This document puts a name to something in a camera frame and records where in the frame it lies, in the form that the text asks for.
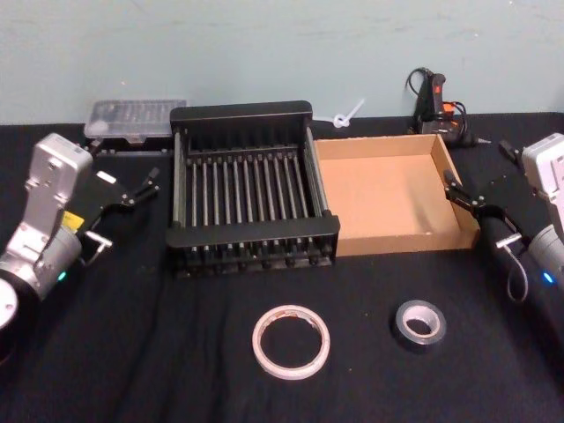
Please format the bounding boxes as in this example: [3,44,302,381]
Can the clear plastic case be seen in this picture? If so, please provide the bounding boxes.
[82,99,189,155]

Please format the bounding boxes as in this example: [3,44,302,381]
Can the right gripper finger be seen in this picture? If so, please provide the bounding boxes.
[498,139,525,167]
[442,168,488,218]

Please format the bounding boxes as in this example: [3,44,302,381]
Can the shallow brown cardboard tray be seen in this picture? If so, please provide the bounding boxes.
[311,133,481,258]

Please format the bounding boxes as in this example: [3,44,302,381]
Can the black table cloth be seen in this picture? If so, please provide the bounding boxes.
[0,112,564,423]

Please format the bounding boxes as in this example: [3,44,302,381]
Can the black corded tool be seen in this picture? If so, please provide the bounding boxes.
[405,67,491,149]

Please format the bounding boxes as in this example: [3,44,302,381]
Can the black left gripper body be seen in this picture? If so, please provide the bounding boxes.
[65,165,131,241]

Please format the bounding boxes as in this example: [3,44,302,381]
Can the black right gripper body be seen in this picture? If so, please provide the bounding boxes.
[479,174,547,246]

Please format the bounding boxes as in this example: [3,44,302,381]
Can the white tape roll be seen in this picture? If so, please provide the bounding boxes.
[251,303,331,381]

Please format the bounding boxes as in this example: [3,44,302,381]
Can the black rack with steel bars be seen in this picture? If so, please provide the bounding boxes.
[166,100,343,279]

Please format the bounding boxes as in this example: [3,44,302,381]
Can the silver tape roll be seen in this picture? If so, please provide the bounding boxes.
[390,299,448,355]

